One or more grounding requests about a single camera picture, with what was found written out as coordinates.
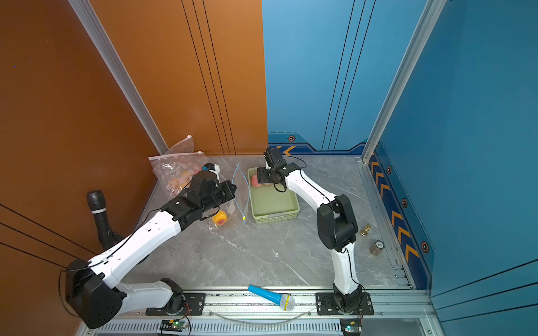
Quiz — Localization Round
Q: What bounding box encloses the aluminium corner post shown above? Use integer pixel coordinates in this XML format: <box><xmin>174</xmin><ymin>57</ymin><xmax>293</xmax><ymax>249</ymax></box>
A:
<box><xmin>361</xmin><ymin>0</ymin><xmax>446</xmax><ymax>164</ymax></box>
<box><xmin>68</xmin><ymin>0</ymin><xmax>170</xmax><ymax>155</ymax></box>

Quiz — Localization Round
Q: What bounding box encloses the right green circuit board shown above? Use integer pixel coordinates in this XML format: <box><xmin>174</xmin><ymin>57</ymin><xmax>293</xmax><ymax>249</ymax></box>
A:
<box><xmin>340</xmin><ymin>319</ymin><xmax>362</xmax><ymax>336</ymax></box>

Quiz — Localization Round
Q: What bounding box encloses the small brass weight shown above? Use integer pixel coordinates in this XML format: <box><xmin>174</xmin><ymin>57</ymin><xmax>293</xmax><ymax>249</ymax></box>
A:
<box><xmin>360</xmin><ymin>224</ymin><xmax>372</xmax><ymax>237</ymax></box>

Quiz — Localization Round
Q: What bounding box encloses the aluminium corner post right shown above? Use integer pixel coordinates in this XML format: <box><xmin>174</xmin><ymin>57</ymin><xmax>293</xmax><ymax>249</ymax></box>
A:
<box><xmin>361</xmin><ymin>0</ymin><xmax>446</xmax><ymax>164</ymax></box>

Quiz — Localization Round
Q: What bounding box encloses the pink peach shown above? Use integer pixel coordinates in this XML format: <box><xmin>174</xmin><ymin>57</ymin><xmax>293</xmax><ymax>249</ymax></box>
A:
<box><xmin>250</xmin><ymin>175</ymin><xmax>261</xmax><ymax>187</ymax></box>

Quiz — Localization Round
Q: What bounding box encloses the black microphone on stand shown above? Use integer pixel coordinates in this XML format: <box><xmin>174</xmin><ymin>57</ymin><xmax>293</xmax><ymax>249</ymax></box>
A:
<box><xmin>86</xmin><ymin>190</ymin><xmax>123</xmax><ymax>250</ymax></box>

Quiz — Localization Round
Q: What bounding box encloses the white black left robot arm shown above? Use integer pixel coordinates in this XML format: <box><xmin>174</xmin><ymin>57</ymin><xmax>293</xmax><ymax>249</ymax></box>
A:
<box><xmin>64</xmin><ymin>170</ymin><xmax>237</xmax><ymax>329</ymax></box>

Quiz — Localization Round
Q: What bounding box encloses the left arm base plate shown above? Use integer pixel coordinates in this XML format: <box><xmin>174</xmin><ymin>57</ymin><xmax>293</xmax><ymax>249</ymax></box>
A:
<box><xmin>145</xmin><ymin>293</ymin><xmax>206</xmax><ymax>316</ymax></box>

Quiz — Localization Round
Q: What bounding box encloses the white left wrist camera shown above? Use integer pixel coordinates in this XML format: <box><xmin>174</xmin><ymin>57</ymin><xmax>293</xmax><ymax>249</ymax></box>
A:
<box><xmin>203</xmin><ymin>162</ymin><xmax>220</xmax><ymax>179</ymax></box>

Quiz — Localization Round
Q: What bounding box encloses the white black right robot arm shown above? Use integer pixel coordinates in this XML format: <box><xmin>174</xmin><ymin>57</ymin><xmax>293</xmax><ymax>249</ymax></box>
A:
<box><xmin>256</xmin><ymin>163</ymin><xmax>366</xmax><ymax>314</ymax></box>

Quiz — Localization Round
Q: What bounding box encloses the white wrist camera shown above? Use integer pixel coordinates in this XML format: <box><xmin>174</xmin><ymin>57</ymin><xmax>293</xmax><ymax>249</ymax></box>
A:
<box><xmin>263</xmin><ymin>148</ymin><xmax>287</xmax><ymax>169</ymax></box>
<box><xmin>203</xmin><ymin>162</ymin><xmax>220</xmax><ymax>179</ymax></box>

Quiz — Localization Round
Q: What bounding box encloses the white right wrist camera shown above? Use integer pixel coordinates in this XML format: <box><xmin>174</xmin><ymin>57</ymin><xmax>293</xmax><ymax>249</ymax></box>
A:
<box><xmin>263</xmin><ymin>148</ymin><xmax>287</xmax><ymax>169</ymax></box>

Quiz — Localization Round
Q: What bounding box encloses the light green perforated basket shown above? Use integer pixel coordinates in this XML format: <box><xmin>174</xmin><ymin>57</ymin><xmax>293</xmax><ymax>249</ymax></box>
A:
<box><xmin>248</xmin><ymin>167</ymin><xmax>300</xmax><ymax>224</ymax></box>

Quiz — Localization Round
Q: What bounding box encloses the clear bag with pink dots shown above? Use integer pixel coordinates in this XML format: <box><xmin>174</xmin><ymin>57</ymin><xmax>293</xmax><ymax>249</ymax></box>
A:
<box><xmin>149</xmin><ymin>151</ymin><xmax>207</xmax><ymax>200</ymax></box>

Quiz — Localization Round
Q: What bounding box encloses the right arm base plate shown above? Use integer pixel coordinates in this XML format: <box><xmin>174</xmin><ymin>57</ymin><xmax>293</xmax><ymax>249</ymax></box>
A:
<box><xmin>315</xmin><ymin>293</ymin><xmax>375</xmax><ymax>316</ymax></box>

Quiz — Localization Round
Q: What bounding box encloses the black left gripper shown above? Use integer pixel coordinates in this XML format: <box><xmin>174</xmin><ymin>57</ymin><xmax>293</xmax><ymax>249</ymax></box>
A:
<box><xmin>200</xmin><ymin>180</ymin><xmax>238</xmax><ymax>216</ymax></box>

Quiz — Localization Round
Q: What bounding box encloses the blue zip bag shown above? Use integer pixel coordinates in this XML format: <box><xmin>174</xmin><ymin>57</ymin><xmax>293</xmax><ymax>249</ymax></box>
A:
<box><xmin>208</xmin><ymin>163</ymin><xmax>250</xmax><ymax>231</ymax></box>

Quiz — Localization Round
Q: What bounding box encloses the aluminium corner post left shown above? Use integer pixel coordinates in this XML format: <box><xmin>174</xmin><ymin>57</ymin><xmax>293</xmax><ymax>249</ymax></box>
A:
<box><xmin>68</xmin><ymin>0</ymin><xmax>170</xmax><ymax>155</ymax></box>

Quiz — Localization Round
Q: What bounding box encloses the blue toy microphone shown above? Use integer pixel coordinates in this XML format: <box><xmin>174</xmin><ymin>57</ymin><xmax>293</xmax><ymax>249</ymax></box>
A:
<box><xmin>248</xmin><ymin>286</ymin><xmax>295</xmax><ymax>312</ymax></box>

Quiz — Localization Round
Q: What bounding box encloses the left green circuit board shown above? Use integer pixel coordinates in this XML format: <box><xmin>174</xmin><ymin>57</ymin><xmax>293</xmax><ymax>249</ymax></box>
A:
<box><xmin>159</xmin><ymin>319</ymin><xmax>191</xmax><ymax>335</ymax></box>

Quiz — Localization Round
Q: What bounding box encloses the green circuit board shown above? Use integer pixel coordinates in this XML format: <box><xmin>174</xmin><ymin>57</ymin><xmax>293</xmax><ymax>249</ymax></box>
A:
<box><xmin>159</xmin><ymin>319</ymin><xmax>191</xmax><ymax>335</ymax></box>
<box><xmin>340</xmin><ymin>319</ymin><xmax>362</xmax><ymax>336</ymax></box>

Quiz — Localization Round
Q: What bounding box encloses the clear zip-top bag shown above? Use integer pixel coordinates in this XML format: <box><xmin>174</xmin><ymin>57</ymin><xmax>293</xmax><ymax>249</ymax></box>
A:
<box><xmin>165</xmin><ymin>134</ymin><xmax>195</xmax><ymax>155</ymax></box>

